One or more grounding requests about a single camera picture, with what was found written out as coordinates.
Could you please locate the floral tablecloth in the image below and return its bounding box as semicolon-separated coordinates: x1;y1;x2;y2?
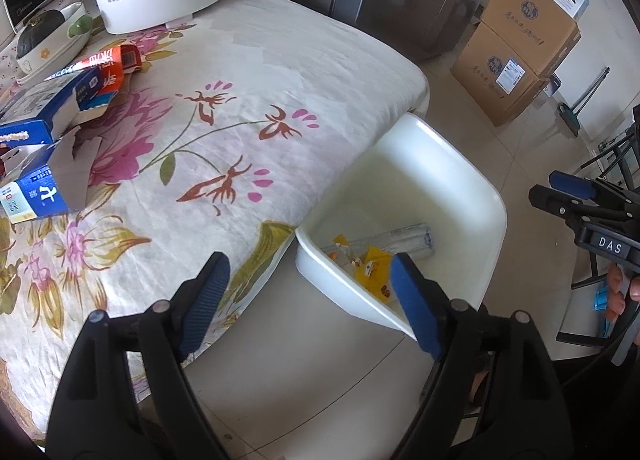
0;0;431;441

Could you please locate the white flower-print bowl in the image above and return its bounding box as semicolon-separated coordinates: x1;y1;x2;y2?
15;0;93;84

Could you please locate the green pumpkin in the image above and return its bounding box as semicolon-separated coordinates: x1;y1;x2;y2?
16;10;66;60

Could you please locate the cardboard box with label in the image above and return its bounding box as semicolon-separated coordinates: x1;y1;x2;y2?
450;23;548;127

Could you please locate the clear plastic bottle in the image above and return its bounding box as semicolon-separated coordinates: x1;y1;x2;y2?
322;223;433;261

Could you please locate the person's right hand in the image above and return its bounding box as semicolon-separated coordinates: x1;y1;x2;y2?
604;263;640;347

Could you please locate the broom with dustpan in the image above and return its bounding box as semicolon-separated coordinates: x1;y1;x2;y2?
557;68;611;137

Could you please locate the black metal chair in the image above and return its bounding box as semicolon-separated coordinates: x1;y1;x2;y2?
555;105;640;346

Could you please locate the red box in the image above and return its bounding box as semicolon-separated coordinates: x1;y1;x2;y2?
75;45;142;97

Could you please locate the white plastic bin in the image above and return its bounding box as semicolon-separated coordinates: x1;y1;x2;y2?
295;113;507;343

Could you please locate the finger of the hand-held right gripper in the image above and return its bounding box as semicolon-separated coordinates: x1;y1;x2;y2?
529;184;608;237
549;170;640;213

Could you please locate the yellow wrapper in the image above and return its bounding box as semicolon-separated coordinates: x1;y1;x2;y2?
332;235;401;301

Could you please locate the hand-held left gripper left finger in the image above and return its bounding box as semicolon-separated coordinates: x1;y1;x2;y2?
46;251;231;460

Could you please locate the grey refrigerator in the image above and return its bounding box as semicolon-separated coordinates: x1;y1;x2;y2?
227;0;488;61

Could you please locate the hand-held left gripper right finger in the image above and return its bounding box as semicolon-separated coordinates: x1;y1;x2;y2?
391;253;573;460

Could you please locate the blue white carton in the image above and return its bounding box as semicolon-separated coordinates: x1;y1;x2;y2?
0;126;103;225

